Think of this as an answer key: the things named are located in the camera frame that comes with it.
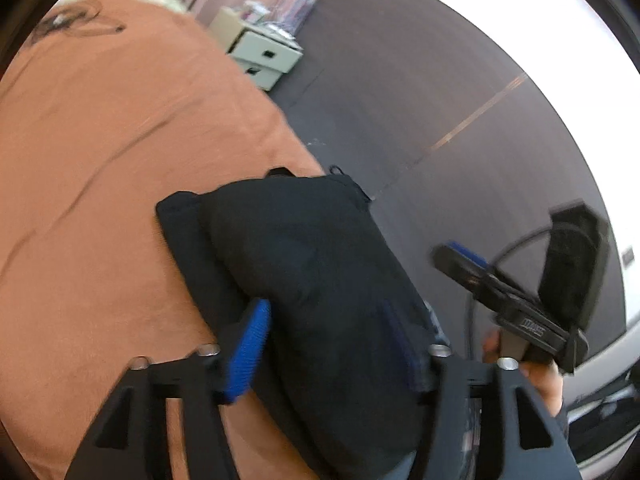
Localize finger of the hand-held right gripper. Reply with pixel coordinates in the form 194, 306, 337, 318
432, 246, 501, 306
448, 241, 501, 282

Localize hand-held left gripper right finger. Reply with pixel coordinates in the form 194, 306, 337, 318
380, 305, 583, 480

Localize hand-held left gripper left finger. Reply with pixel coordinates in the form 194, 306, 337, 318
65, 297, 273, 480

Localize black pants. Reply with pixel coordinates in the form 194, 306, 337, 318
156, 167, 451, 480

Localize person's right hand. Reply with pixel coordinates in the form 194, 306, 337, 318
482, 330, 566, 418

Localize white furniture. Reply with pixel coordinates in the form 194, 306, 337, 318
565, 245, 640, 480

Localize orange blanket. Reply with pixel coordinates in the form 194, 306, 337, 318
0, 0, 326, 480

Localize white drawer nightstand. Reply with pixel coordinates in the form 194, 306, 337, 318
209, 6, 304, 92

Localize clear plastic organizer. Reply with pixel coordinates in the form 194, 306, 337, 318
272, 0, 318, 28

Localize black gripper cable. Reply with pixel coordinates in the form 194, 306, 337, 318
465, 225, 556, 361

